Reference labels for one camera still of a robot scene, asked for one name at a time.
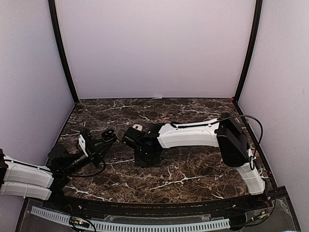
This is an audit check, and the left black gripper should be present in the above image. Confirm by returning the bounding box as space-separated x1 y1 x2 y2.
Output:
63 138 112 176

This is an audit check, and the black earbud case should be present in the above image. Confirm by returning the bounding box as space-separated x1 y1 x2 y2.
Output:
101 129 117 143

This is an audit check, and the small white charging case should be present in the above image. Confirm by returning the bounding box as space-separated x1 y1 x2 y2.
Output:
133 124 143 131

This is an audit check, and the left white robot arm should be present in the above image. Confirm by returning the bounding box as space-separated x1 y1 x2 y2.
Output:
0 139 116 211

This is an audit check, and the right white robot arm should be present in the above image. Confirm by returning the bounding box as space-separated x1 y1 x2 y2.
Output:
122 113 266 210

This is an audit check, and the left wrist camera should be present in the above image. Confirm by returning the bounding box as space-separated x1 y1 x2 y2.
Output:
77 129 93 157

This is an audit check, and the black front rail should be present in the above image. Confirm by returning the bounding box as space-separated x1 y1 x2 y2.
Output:
42 191 275 218

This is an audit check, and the white slotted cable duct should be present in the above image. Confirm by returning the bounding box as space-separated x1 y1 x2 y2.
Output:
30 206 230 232

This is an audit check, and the right black frame post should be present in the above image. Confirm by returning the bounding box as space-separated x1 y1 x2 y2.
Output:
233 0 263 103

